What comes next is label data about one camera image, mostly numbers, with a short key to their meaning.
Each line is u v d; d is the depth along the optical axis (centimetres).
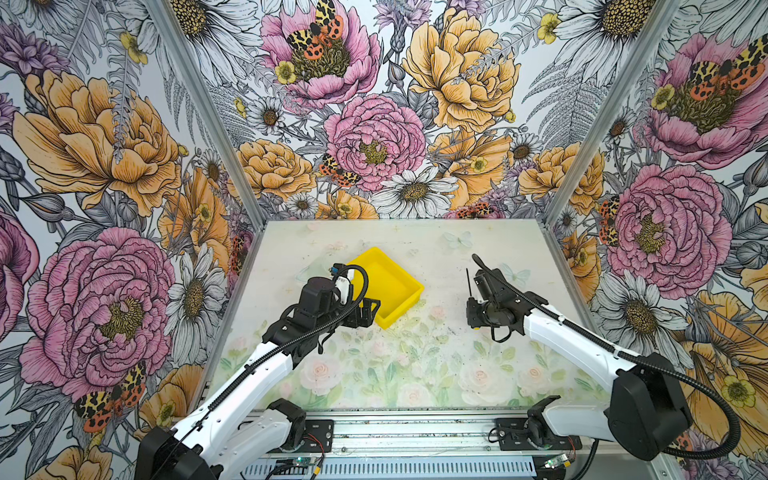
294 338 51
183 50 77
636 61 79
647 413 41
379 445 73
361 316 70
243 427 57
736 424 38
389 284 103
